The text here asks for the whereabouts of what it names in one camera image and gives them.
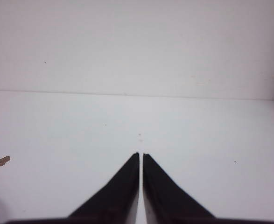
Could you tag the small brown chip mark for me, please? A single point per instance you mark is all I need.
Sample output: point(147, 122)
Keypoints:
point(4, 160)

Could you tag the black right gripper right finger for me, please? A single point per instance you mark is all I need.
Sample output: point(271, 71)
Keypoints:
point(164, 200)

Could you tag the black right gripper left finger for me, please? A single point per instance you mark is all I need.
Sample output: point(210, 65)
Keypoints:
point(117, 200)

